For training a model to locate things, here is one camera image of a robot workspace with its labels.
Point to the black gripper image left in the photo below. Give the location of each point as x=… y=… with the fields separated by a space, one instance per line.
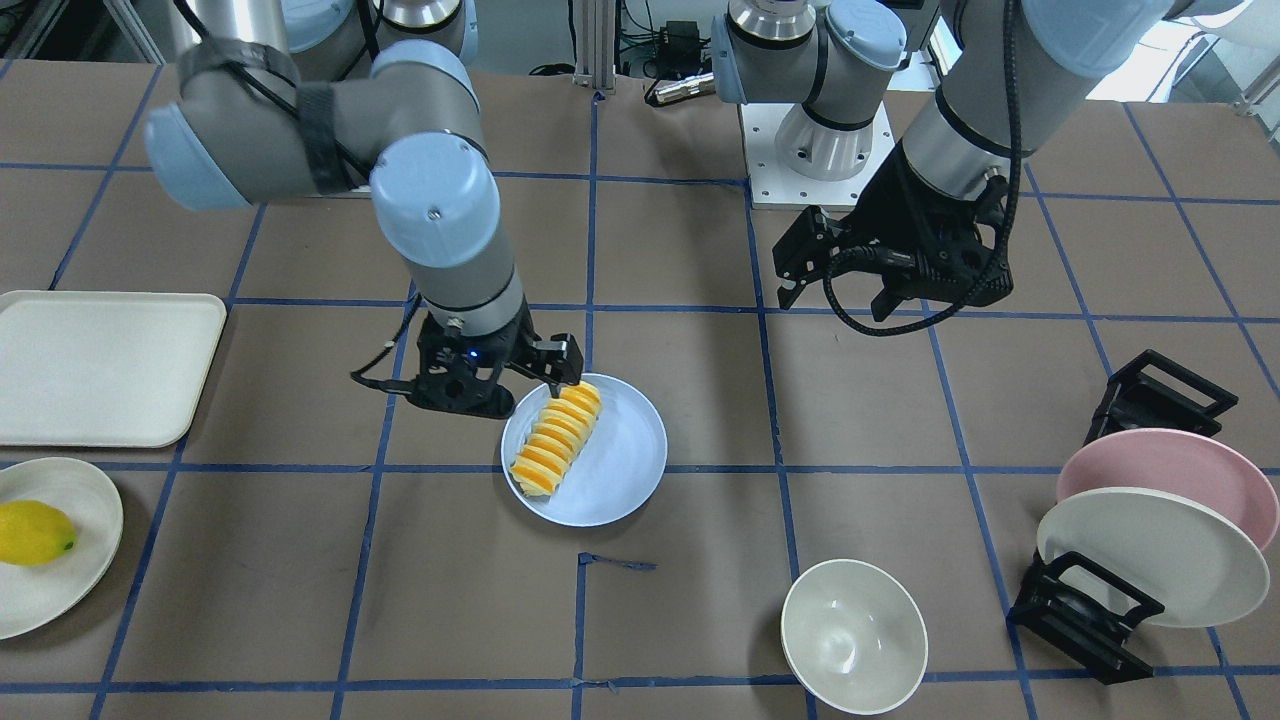
x=517 y=356

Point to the white plate with lemon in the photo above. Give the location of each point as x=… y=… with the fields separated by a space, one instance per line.
x=32 y=596

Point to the white rectangular tray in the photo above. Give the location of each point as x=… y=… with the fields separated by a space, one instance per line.
x=104 y=369

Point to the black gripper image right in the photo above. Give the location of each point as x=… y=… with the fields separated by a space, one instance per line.
x=912 y=210

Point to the yellow sliced bread loaf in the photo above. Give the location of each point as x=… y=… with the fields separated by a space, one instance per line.
x=557 y=436

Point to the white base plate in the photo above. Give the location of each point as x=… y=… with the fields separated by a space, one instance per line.
x=794 y=161

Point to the white bowl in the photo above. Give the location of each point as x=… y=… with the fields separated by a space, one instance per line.
x=854 y=637

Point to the aluminium frame post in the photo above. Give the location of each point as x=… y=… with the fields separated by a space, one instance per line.
x=594 y=35

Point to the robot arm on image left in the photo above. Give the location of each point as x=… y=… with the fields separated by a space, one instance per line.
x=248 y=128

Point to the silver cylinder connector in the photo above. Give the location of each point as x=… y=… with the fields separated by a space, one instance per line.
x=663 y=95

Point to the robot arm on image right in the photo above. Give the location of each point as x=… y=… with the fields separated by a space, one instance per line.
x=898 y=131

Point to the cream plate in rack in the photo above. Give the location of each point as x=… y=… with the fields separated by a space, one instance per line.
x=1191 y=559

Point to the yellow lemon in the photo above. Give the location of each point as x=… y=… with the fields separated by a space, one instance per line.
x=34 y=532

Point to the black plate rack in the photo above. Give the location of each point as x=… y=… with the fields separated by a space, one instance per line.
x=1151 y=391

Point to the pink plate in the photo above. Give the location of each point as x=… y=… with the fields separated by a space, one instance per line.
x=1180 y=463

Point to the black power adapter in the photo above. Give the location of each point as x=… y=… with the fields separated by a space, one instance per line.
x=679 y=41

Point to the blue plate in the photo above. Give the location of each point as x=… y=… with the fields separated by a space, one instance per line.
x=615 y=473

